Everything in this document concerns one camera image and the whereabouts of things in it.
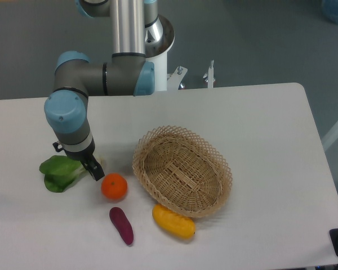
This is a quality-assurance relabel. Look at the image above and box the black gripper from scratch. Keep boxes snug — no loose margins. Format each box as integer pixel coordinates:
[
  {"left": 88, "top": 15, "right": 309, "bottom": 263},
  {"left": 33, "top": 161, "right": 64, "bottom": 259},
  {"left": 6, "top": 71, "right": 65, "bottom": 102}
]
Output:
[{"left": 52, "top": 141, "right": 105, "bottom": 181}]

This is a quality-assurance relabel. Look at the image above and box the green bok choy vegetable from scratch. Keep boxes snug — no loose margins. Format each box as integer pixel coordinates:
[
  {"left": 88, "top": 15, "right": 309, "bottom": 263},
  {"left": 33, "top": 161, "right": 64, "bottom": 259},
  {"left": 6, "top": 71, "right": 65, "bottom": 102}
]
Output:
[{"left": 39, "top": 153, "right": 106, "bottom": 194}]

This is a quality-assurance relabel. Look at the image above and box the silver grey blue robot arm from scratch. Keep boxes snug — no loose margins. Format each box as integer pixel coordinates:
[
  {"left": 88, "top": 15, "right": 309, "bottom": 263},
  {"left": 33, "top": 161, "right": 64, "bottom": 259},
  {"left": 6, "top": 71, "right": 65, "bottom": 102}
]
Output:
[{"left": 44, "top": 1, "right": 159, "bottom": 181}]

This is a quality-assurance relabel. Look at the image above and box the orange tangerine fruit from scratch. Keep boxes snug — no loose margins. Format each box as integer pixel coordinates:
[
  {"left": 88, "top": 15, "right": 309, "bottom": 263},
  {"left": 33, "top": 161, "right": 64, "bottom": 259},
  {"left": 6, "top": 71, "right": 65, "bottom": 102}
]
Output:
[{"left": 101, "top": 173, "right": 128, "bottom": 201}]

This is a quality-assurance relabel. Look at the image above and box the purple sweet potato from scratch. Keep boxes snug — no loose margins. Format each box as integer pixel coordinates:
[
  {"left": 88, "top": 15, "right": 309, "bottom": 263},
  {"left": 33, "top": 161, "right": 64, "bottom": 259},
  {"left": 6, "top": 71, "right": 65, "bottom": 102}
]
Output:
[{"left": 109, "top": 207, "right": 134, "bottom": 246}]

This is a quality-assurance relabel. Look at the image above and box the woven wicker basket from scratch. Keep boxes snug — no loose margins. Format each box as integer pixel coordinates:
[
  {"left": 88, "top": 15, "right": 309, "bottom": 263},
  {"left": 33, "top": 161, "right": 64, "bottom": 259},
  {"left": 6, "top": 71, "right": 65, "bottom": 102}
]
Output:
[{"left": 132, "top": 125, "right": 233, "bottom": 218}]

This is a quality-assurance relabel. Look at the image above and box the yellow mango fruit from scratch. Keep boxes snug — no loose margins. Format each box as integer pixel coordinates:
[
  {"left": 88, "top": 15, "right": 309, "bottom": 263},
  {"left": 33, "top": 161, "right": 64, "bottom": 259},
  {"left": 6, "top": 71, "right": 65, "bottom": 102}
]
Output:
[{"left": 152, "top": 204, "right": 196, "bottom": 240}]

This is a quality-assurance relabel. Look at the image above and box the blue bag in corner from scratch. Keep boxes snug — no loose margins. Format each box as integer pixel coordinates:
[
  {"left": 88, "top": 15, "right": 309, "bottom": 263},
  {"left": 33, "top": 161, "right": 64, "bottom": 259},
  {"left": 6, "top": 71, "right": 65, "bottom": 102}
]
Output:
[{"left": 321, "top": 0, "right": 338, "bottom": 25}]

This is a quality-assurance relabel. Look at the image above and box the white metal base frame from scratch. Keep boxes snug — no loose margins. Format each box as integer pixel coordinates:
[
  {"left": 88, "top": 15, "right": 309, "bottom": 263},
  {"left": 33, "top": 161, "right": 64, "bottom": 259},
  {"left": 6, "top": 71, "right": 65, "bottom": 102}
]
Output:
[{"left": 166, "top": 59, "right": 216, "bottom": 92}]

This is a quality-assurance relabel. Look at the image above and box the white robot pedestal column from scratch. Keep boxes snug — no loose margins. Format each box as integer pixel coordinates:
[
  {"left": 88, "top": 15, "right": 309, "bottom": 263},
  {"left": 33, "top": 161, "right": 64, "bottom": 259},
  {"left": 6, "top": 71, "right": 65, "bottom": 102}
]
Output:
[{"left": 145, "top": 14, "right": 175, "bottom": 92}]

